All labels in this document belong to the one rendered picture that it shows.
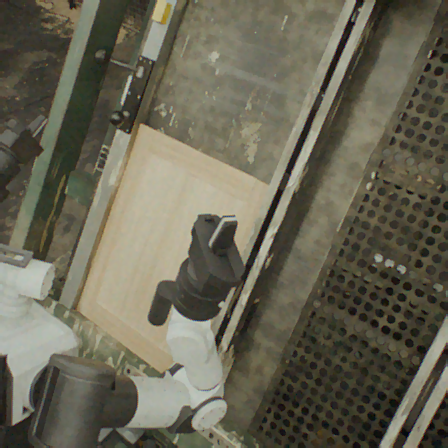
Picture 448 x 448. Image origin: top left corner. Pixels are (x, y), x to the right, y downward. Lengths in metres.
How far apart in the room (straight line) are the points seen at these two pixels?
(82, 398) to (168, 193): 0.65
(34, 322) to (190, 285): 0.35
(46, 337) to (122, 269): 0.53
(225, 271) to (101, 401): 0.32
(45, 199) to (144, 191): 0.37
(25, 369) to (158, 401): 0.24
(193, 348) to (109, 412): 0.18
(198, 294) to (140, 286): 0.67
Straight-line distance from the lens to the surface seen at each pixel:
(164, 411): 1.09
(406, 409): 1.19
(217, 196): 1.36
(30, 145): 1.48
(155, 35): 1.50
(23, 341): 1.04
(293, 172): 1.21
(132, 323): 1.54
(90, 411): 0.97
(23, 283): 1.03
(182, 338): 0.93
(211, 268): 0.78
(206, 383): 1.11
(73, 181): 1.73
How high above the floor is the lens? 2.16
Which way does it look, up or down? 43 degrees down
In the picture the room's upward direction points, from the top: straight up
